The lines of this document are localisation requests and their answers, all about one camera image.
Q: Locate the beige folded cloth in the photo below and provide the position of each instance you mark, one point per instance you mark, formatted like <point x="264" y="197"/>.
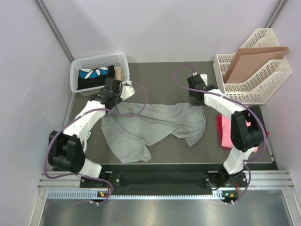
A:
<point x="118" y="74"/>

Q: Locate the aluminium frame rail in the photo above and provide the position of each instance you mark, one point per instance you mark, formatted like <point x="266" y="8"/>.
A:
<point x="260" y="180"/>

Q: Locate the white perforated plastic basket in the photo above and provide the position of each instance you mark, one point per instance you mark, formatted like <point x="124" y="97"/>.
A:
<point x="115" y="59"/>

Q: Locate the white file organizer rack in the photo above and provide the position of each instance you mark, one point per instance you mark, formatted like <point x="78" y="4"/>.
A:
<point x="262" y="85"/>

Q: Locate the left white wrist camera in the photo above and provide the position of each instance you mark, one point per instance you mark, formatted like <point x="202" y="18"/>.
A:
<point x="127" y="90"/>

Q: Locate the brown cardboard sheet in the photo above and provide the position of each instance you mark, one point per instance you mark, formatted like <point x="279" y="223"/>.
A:
<point x="247" y="61"/>

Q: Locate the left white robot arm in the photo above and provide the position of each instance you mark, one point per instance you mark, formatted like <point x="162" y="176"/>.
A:
<point x="67" y="147"/>

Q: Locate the teal cat ear headphones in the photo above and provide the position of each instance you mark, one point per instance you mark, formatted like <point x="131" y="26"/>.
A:
<point x="87" y="139"/>

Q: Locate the light pink folded shirt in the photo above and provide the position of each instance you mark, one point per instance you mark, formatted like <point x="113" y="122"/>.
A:
<point x="225" y="132"/>

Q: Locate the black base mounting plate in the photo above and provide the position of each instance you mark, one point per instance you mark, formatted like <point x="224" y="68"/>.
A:
<point x="168" y="178"/>

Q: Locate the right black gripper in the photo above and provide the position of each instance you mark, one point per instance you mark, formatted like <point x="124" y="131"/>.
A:
<point x="192" y="102"/>

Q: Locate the grey slotted cable duct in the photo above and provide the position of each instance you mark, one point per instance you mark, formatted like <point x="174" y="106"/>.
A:
<point x="99" y="195"/>

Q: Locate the grey t shirt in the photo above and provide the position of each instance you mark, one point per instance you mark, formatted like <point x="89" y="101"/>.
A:
<point x="129" y="137"/>

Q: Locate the magenta folded shirt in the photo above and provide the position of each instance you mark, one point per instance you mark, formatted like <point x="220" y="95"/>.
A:
<point x="247" y="132"/>

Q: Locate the black shirt with flower print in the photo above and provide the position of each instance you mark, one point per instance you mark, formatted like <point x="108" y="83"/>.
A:
<point x="90" y="78"/>

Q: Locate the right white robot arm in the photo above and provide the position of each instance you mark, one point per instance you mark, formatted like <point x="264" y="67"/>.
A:
<point x="215" y="99"/>

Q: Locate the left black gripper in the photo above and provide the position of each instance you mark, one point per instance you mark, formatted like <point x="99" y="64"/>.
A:
<point x="118" y="94"/>

